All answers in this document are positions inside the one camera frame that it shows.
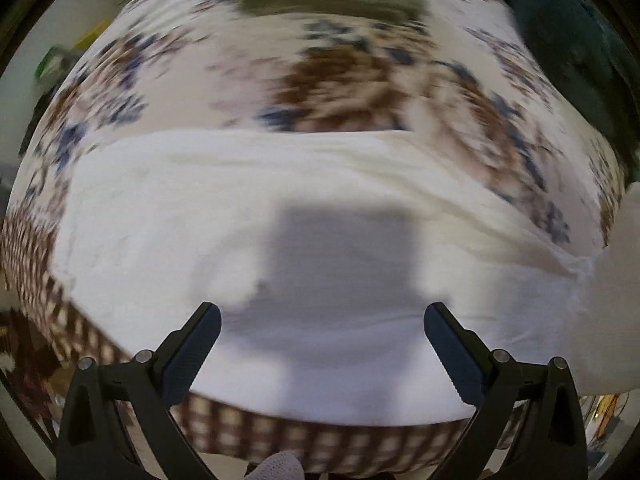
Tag floral bed blanket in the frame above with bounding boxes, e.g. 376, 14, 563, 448
1, 0, 639, 477

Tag white pants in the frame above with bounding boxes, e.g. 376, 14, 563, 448
49, 128, 640, 428

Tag folded grey garment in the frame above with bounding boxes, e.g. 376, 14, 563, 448
240, 0, 422, 22

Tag green plastic basket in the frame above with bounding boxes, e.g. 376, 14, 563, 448
35, 46, 78, 80

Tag white gloved hand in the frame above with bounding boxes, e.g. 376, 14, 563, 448
244, 452, 305, 480

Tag dark green quilt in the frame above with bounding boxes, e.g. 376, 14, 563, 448
503, 0, 639, 183

